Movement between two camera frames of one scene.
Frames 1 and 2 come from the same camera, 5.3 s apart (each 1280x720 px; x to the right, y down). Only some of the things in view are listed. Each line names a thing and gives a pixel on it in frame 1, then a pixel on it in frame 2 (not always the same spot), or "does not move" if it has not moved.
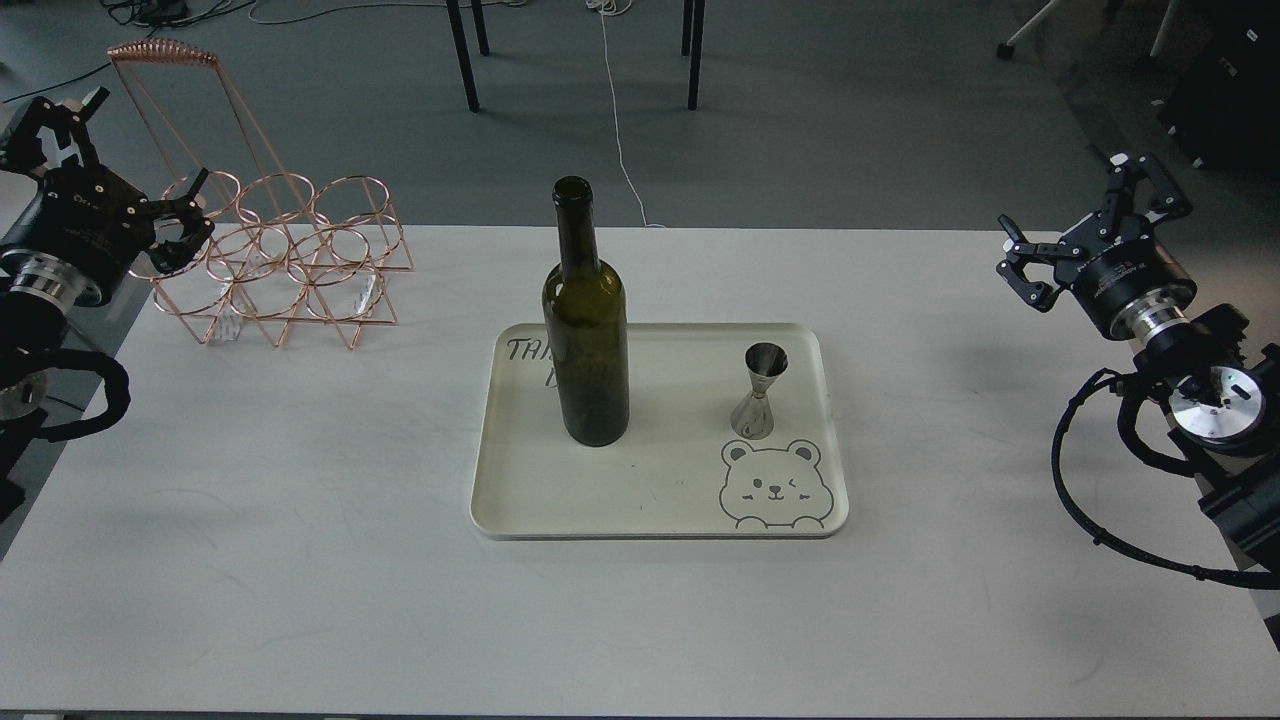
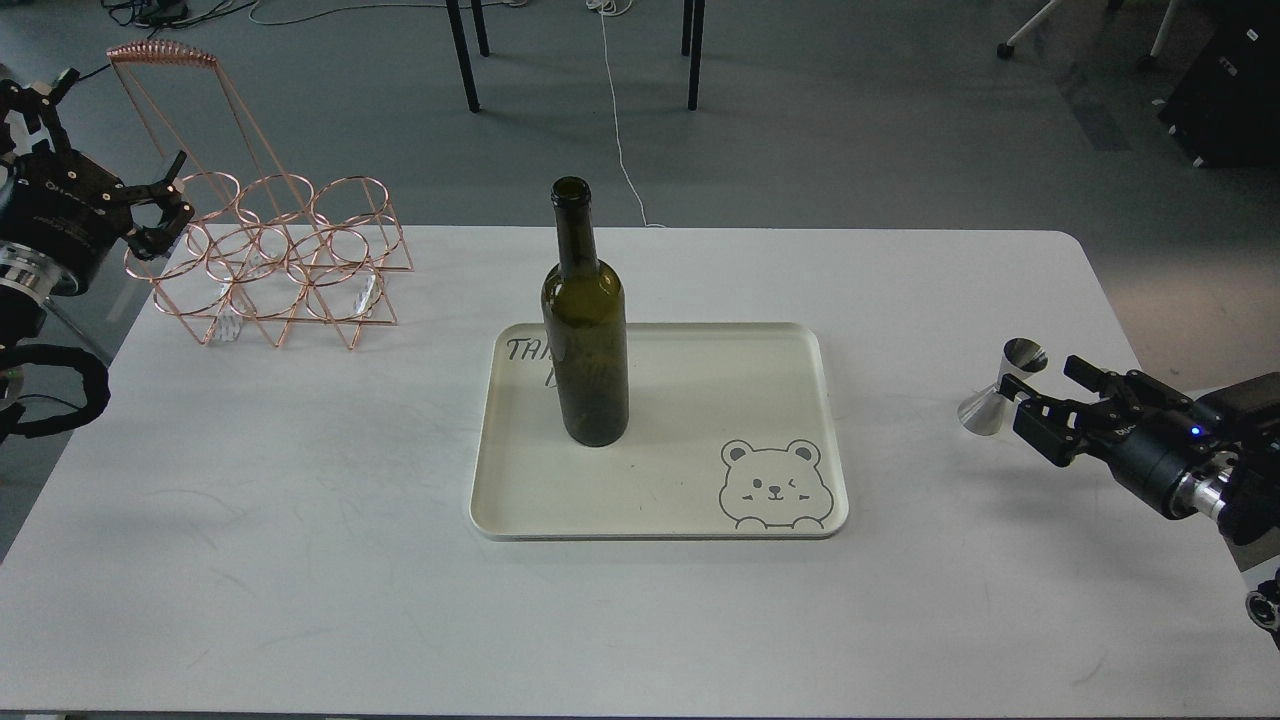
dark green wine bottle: (586, 320) does not move
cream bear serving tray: (679, 472) does not move
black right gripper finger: (1031, 270) → (1057, 429)
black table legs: (686, 31) does not move
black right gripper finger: (1168, 200) → (1123, 385)
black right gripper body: (1123, 269) → (1146, 436)
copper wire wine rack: (287, 248) does not move
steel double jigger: (753, 417) → (984, 413)
